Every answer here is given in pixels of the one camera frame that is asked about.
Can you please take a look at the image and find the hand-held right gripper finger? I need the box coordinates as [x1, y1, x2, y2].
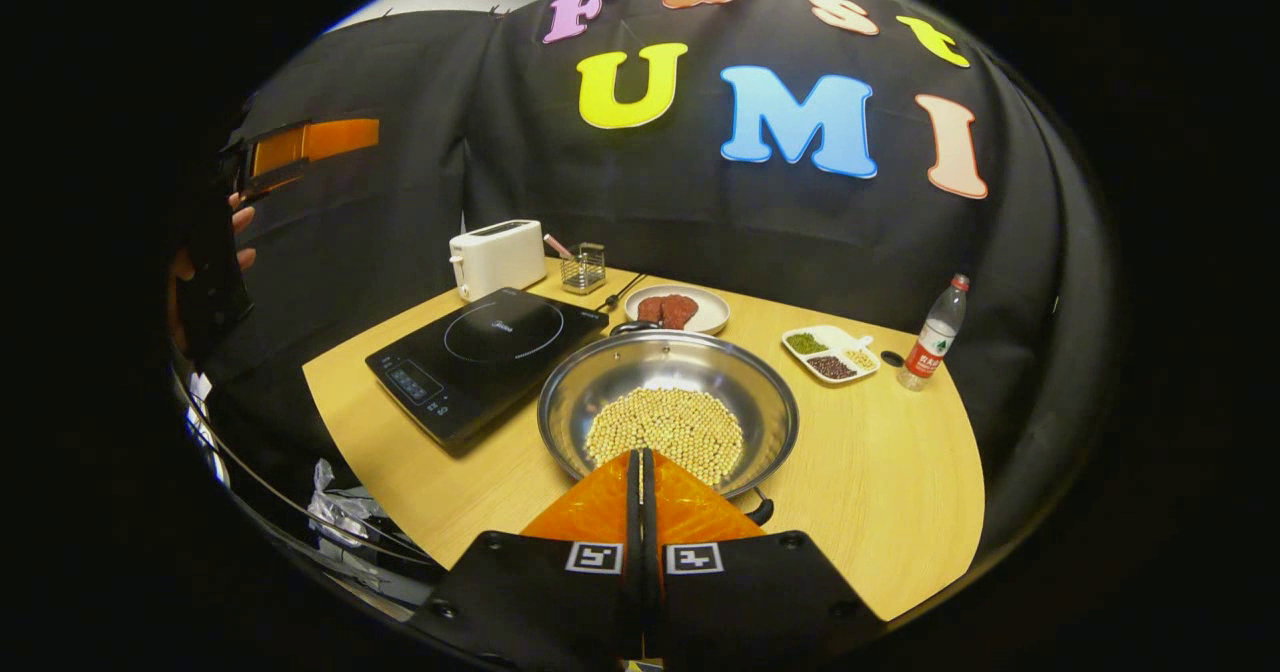
[410, 449, 643, 668]
[640, 447, 889, 665]

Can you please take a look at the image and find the white round plate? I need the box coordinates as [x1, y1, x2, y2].
[624, 284, 731, 336]

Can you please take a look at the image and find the black power cable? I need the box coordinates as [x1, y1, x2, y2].
[598, 272, 649, 315]

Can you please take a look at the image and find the white toaster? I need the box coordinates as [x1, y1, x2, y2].
[449, 219, 548, 302]

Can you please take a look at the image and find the stainless steel pot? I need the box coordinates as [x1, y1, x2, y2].
[537, 321, 801, 528]

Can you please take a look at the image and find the black induction cooktop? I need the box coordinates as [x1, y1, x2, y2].
[365, 287, 610, 448]

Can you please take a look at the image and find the black backdrop cloth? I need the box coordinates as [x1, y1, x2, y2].
[175, 0, 1116, 553]

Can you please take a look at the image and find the wire mesh basket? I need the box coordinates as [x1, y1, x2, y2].
[560, 242, 607, 296]

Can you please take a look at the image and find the white divided dish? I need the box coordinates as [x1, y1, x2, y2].
[781, 325, 881, 386]

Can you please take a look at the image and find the pile of soybeans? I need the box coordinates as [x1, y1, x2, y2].
[585, 387, 746, 488]

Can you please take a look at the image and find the clear plastic water bottle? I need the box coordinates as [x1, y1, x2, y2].
[897, 273, 971, 393]

